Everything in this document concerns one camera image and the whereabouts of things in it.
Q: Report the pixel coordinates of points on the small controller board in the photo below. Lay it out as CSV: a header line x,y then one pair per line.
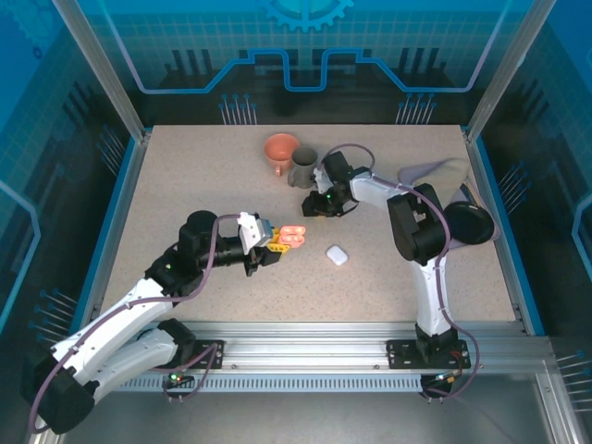
x,y
446,378
178,379

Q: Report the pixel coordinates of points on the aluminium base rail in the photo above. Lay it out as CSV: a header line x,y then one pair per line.
x,y
300,351

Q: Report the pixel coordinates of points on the blue table side board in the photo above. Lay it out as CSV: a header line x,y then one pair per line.
x,y
490,176
121,185

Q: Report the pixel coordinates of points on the aluminium frame bar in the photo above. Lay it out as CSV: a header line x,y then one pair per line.
x,y
555,407

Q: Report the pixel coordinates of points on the aluminium frame post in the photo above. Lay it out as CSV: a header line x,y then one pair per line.
x,y
513,60
102,60

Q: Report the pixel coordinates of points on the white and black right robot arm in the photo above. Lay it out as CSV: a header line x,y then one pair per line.
x,y
370,187

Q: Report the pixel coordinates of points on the aluminium table side rail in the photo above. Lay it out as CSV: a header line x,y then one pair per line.
x,y
131,185
480,176

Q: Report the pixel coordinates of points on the white earbud charging case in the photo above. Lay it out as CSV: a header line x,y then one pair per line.
x,y
336,255

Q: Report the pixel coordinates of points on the grey ceramic mug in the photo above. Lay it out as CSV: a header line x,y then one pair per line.
x,y
303,173

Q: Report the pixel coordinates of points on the pink earbud charging case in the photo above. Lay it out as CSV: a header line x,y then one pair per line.
x,y
293,236

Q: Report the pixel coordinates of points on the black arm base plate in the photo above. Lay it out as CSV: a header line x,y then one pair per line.
x,y
203,363
400,356

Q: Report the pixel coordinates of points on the orange ceramic mug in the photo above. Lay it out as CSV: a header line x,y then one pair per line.
x,y
279,148

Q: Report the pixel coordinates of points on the lavender cloth mat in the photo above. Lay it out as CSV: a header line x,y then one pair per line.
x,y
407,172

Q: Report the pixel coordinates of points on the beige folded cloth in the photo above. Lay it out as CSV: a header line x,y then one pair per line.
x,y
446,173

